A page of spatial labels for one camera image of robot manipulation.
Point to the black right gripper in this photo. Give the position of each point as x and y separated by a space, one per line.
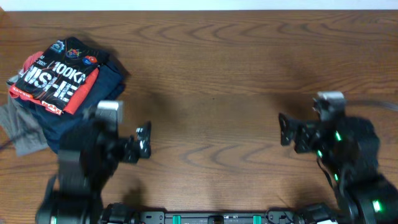
309 130

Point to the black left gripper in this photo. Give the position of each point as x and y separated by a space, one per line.
141 144

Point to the black orange patterned jersey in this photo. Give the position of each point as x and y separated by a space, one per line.
57 74

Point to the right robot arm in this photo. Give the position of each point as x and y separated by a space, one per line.
346 148

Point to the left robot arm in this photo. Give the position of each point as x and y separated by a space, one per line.
89 155

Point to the navy folded garment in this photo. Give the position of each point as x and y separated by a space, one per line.
108 86

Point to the orange folded shirt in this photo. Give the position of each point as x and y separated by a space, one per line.
76 100

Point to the grey folded garment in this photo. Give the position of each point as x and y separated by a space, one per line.
22 128

